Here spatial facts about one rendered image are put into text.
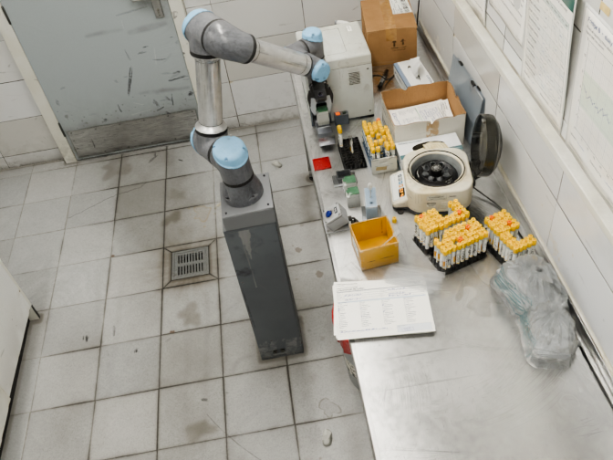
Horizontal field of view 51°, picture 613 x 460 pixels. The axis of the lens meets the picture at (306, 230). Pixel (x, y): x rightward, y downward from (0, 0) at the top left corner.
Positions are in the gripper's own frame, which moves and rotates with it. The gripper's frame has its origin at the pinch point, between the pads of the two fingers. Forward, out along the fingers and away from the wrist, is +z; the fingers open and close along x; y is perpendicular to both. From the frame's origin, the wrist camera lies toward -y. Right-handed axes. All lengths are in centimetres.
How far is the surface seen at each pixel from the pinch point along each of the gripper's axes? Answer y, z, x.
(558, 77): -74, -51, -58
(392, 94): 3.7, -0.1, -30.0
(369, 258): -75, 7, -4
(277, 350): -44, 95, 37
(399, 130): -20.1, 0.3, -26.9
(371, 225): -62, 5, -7
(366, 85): 9.0, -3.1, -20.2
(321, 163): -16.9, 12.2, 4.1
